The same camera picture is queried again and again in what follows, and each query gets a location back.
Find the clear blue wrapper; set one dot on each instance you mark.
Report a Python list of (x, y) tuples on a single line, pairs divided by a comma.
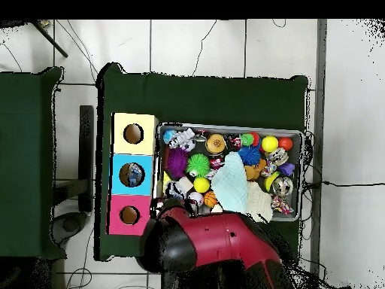
[(174, 189)]

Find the crushed clear plastic bottle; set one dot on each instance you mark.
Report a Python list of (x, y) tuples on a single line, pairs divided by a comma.
[(135, 174)]

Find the mint green waffle cloth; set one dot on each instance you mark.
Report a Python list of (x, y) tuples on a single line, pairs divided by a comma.
[(230, 183)]

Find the cream waffle cloth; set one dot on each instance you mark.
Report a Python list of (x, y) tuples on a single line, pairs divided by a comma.
[(260, 201)]

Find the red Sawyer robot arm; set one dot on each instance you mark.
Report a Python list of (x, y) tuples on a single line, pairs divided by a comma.
[(216, 237)]

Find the wooden box three holes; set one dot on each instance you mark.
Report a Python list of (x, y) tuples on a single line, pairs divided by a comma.
[(147, 144)]

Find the plain wooden cube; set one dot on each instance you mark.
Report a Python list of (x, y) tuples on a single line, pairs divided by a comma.
[(186, 183)]

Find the small white baseball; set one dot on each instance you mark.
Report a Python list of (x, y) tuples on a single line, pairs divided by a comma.
[(196, 198)]

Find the purple spiky ball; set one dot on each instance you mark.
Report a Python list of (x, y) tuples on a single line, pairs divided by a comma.
[(177, 162)]

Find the small orange basketball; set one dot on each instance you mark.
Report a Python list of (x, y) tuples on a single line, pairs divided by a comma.
[(210, 199)]

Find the green spiky rubber ball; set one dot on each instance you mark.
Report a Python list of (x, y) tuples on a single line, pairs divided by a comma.
[(198, 165)]

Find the blue globe ball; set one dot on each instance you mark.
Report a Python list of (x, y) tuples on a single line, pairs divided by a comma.
[(167, 137)]

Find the silver toy robot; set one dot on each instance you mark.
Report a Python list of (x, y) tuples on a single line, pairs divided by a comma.
[(180, 140)]

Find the blue spiky rubber ball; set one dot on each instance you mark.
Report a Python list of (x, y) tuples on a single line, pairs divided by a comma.
[(249, 156)]

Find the dark green table cloth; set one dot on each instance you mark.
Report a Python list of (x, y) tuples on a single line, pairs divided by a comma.
[(210, 99)]

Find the smooth yellow ball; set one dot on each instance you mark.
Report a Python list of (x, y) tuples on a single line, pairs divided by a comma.
[(269, 144)]

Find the dark green side table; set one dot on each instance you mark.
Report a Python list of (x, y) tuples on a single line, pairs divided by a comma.
[(27, 150)]

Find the black tripod leg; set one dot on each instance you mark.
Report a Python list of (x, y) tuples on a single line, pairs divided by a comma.
[(51, 40)]

